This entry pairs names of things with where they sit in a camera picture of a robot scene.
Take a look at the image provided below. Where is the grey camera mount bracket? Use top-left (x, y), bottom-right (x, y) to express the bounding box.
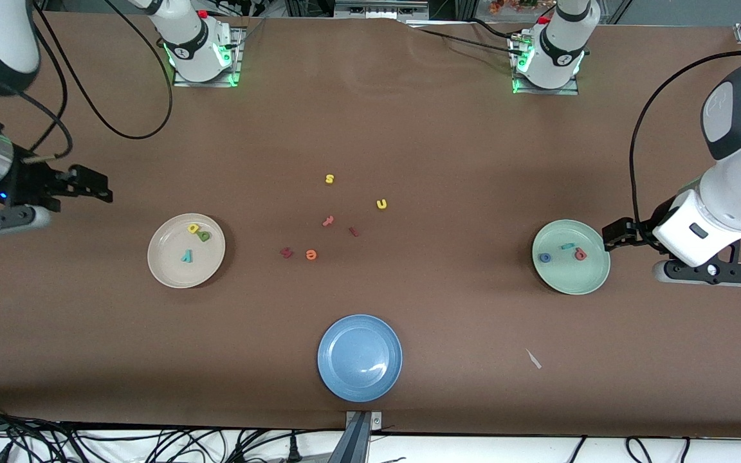
top-left (343, 412), bottom-right (384, 463)

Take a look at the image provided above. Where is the brown table cover sheet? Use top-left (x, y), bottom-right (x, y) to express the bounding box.
top-left (0, 12), bottom-right (741, 439)

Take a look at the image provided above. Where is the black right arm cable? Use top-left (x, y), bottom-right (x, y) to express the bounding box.
top-left (23, 0), bottom-right (174, 159)

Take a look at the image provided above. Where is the blue plate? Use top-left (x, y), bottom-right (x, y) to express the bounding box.
top-left (317, 314), bottom-right (403, 403)

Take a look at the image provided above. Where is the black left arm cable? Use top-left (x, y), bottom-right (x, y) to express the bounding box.
top-left (630, 50), bottom-right (741, 226)

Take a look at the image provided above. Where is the thin black cable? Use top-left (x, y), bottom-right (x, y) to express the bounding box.
top-left (409, 18), bottom-right (529, 59)

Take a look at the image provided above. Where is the orange flower decoration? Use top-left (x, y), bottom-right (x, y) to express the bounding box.
top-left (488, 0), bottom-right (542, 15)

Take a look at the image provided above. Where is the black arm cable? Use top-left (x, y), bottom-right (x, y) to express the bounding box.
top-left (630, 50), bottom-right (741, 226)
top-left (23, 0), bottom-right (174, 159)

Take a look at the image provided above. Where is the grey equipment box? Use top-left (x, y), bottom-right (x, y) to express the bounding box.
top-left (334, 0), bottom-right (430, 20)

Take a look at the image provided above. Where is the light green plate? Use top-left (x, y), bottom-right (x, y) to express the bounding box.
top-left (531, 219), bottom-right (611, 296)

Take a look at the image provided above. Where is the beige plate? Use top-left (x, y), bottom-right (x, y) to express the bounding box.
top-left (147, 213), bottom-right (226, 289)

